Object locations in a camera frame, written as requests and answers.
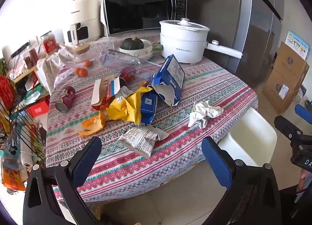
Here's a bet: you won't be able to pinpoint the white printed packet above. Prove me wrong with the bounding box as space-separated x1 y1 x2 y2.
118 126 170 159

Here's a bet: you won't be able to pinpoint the white patterned bowl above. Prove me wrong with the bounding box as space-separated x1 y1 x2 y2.
119 39 154 61

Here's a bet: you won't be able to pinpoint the orange plastic bag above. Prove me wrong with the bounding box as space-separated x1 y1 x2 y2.
1 167 26 192

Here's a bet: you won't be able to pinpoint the yellow snack packet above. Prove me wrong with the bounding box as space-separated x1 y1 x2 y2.
106 86 153 125

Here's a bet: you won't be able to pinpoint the clear plastic bottle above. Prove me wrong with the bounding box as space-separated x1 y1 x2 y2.
106 49 152 66

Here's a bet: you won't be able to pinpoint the dark green pumpkin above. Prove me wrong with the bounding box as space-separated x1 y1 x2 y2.
121 37 143 50

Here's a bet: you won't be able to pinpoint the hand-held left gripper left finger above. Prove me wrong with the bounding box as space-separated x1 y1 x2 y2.
22 136 103 225

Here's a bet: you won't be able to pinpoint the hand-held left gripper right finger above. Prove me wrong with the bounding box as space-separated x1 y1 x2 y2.
201 136 289 225

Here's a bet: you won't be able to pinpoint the red drink can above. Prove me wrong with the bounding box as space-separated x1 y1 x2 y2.
119 66 137 86
56 86 76 113

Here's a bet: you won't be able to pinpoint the patterned tablecloth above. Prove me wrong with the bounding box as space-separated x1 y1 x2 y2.
45 31 259 203

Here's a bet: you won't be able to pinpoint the black wire rack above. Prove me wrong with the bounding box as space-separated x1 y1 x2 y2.
0 57 47 167

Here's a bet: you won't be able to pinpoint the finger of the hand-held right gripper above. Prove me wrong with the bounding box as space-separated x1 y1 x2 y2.
294 104 312 126
274 115 312 143

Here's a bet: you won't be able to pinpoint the white electric pot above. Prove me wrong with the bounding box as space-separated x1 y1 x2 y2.
160 18 244 64

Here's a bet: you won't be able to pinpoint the cardboard box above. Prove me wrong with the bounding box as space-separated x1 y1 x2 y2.
262 69 300 114
273 42 310 90

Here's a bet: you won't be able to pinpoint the large blue carton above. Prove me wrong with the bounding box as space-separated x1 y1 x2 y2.
151 54 186 107

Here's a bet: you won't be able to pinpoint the person's dark pants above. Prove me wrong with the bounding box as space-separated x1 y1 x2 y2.
278 186 305 225

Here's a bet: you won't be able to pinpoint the crumpled white tissue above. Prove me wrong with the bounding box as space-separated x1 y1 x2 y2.
188 100 224 129

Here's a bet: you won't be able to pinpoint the white air fryer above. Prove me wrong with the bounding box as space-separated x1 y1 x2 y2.
63 0 101 45

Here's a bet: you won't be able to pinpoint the small blue carton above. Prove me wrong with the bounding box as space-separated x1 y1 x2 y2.
140 91 159 126

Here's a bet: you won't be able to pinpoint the white orange snack box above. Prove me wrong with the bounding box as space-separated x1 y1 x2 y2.
91 75 122 111

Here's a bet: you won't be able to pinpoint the red flat package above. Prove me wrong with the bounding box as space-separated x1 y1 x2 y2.
27 101 50 118

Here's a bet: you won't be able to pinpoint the grey refrigerator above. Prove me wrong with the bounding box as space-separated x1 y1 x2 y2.
202 0 284 89

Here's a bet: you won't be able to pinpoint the blue yellow printed box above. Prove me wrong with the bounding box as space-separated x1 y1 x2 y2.
285 30 310 60

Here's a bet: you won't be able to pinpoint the black microwave oven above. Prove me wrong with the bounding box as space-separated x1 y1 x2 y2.
102 0 193 36

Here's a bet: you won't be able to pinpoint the clear plastic bag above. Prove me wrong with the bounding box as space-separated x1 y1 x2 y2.
54 44 117 86

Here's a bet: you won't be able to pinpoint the orange peel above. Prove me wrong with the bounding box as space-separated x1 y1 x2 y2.
78 112 106 138

